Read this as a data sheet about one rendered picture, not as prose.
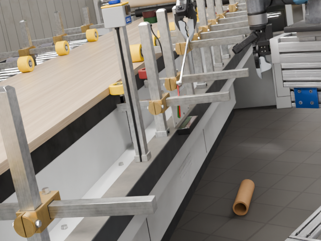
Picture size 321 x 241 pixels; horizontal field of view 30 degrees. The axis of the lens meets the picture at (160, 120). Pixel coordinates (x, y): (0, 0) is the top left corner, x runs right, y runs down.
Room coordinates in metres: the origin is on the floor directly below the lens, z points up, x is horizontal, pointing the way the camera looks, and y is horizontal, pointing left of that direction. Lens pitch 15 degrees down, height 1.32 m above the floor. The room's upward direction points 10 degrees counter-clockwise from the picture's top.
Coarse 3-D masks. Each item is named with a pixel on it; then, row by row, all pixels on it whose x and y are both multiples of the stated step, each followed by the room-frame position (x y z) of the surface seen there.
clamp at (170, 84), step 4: (180, 72) 2.45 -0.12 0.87; (176, 76) 2.39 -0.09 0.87; (168, 80) 2.36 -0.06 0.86; (172, 80) 2.35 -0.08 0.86; (176, 80) 2.37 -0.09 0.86; (164, 84) 2.36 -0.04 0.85; (168, 84) 2.36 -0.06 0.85; (172, 84) 2.35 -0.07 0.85; (168, 88) 2.36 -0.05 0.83; (172, 88) 2.35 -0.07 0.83; (176, 88) 2.37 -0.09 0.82
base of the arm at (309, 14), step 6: (312, 0) 2.03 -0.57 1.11; (318, 0) 2.01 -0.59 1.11; (312, 6) 2.02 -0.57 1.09; (318, 6) 2.01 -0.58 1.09; (306, 12) 2.07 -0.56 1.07; (312, 12) 2.02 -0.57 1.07; (318, 12) 2.00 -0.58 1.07; (306, 18) 2.05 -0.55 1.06; (312, 18) 2.01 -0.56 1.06; (318, 18) 2.00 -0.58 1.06
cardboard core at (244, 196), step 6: (246, 180) 3.13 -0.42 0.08; (240, 186) 3.08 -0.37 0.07; (246, 186) 3.05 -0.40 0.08; (252, 186) 3.08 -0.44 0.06; (240, 192) 2.98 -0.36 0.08; (246, 192) 2.98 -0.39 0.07; (252, 192) 3.04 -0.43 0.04; (240, 198) 2.89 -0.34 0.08; (246, 198) 2.91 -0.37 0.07; (234, 204) 2.87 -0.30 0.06; (240, 204) 2.97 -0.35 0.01; (246, 204) 2.86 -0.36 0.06; (234, 210) 2.87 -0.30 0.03; (240, 210) 2.90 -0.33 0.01; (246, 210) 2.85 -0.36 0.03
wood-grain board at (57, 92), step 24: (96, 48) 3.50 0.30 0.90; (24, 72) 3.03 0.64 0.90; (48, 72) 2.89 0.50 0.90; (72, 72) 2.76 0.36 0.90; (96, 72) 2.64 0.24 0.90; (24, 96) 2.36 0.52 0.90; (48, 96) 2.27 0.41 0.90; (72, 96) 2.19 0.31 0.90; (96, 96) 2.12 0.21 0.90; (24, 120) 1.92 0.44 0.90; (48, 120) 1.86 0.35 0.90; (72, 120) 1.90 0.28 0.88; (0, 144) 1.66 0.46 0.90; (0, 168) 1.47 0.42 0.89
